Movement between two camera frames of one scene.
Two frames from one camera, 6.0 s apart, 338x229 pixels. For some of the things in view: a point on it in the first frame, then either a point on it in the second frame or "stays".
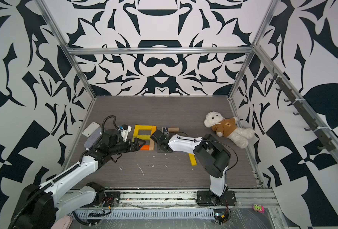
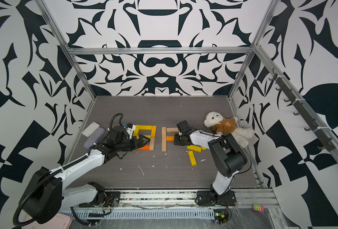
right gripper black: x=157 y=148 → x=176 y=141
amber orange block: x=153 y=129 stays
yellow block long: x=192 y=159 stays
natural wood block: x=152 y=144 stays
